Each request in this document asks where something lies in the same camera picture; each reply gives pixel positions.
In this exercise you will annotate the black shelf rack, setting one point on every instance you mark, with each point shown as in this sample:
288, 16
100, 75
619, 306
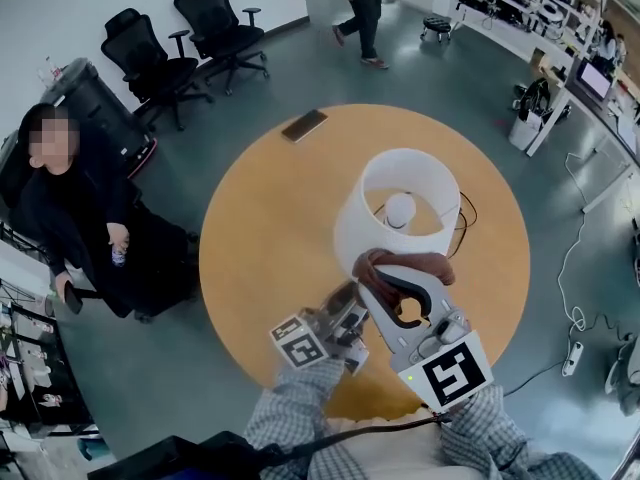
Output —
35, 358

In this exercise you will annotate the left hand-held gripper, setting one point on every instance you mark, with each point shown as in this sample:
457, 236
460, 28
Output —
302, 348

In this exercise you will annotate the black backpack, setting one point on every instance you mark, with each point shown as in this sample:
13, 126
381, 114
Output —
534, 95

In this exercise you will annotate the brown cloth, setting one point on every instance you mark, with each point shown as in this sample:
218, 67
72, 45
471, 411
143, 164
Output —
370, 278

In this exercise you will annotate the computer monitor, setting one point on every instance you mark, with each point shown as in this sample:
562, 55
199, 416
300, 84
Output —
594, 79

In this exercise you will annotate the black office chair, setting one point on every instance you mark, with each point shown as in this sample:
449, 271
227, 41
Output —
220, 33
150, 73

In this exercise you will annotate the white office desk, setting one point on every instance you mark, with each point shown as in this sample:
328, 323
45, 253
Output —
600, 128

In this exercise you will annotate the small labelled bottle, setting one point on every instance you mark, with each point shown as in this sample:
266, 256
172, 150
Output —
120, 256

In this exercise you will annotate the black wheeled bin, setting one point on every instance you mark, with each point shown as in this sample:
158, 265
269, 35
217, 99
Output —
95, 108

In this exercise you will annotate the white table lamp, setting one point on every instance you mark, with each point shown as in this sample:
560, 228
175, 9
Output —
350, 233

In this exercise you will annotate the black bag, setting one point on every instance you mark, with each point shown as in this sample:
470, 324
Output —
190, 455

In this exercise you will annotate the person's torso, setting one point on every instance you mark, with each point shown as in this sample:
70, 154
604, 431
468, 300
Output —
400, 453

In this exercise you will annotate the black handheld phone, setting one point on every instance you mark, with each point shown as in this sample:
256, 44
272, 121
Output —
74, 299

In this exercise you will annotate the white power strip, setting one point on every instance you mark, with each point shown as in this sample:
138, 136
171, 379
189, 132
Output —
573, 358

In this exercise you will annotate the white bag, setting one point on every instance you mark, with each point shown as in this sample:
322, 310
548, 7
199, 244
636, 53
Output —
525, 133

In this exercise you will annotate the black round stool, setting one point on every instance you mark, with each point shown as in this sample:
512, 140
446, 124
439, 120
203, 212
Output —
436, 24

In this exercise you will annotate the person's right forearm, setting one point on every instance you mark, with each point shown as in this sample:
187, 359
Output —
495, 433

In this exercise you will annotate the person's left forearm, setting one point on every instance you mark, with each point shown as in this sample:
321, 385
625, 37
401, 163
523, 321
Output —
295, 403

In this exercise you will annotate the smartphone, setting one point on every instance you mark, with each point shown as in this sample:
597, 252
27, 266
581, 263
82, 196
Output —
305, 126

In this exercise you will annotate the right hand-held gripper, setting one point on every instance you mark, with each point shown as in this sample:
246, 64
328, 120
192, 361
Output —
450, 373

